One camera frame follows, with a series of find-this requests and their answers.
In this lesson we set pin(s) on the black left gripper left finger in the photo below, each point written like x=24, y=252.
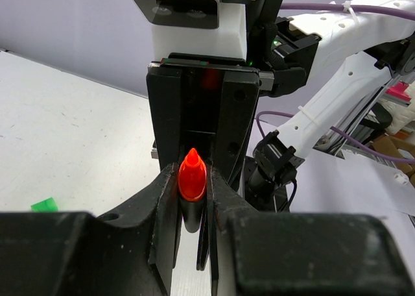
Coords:
x=130, y=250

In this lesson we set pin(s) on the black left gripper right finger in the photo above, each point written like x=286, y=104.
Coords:
x=232, y=229

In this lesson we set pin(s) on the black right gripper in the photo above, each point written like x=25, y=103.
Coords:
x=245, y=32

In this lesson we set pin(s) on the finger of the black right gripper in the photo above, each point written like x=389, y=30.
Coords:
x=164, y=96

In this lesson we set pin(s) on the black highlighter orange cap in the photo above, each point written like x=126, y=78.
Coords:
x=192, y=181

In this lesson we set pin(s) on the green translucent cap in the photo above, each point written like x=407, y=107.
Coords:
x=47, y=205

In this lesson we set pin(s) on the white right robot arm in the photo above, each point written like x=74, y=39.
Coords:
x=372, y=40

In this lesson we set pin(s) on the brown cardboard box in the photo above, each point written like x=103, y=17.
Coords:
x=391, y=145

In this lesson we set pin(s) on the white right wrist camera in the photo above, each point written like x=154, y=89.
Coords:
x=196, y=14

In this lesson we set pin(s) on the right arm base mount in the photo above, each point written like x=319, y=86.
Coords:
x=262, y=194

